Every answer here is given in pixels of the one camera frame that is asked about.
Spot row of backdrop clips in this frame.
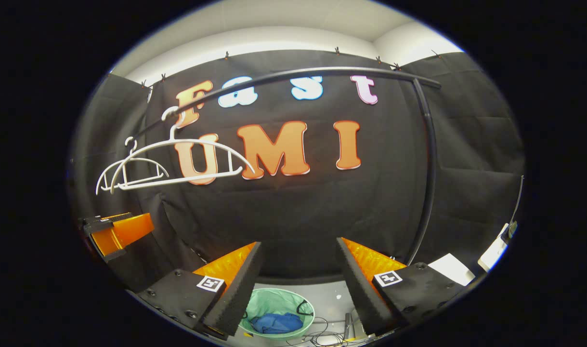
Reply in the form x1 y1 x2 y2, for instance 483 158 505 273
105 47 443 90

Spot white plastic hanger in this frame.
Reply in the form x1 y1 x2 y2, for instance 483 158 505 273
95 136 170 196
110 106 257 194

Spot white paper sheet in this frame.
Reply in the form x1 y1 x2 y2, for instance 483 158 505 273
427 253 476 287

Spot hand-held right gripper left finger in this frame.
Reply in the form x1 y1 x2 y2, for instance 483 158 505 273
134 242 265 341

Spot black clothes rack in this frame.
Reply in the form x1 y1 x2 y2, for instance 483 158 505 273
130 66 442 265

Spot black cables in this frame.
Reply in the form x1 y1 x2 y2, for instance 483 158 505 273
286 316 348 347

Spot green laundry hamper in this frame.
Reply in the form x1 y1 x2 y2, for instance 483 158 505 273
238 287 316 340

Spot thin grey cable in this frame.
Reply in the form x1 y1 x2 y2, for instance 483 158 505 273
509 174 525 240

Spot grey device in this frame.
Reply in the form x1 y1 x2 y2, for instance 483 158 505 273
343 312 367 341

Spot white box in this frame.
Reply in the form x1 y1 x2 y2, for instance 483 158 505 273
477 222 511 273

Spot blue corduroy jacket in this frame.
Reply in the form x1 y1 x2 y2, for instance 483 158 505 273
249 312 304 335

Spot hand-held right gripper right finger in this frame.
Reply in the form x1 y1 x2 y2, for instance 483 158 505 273
336 238 467 337

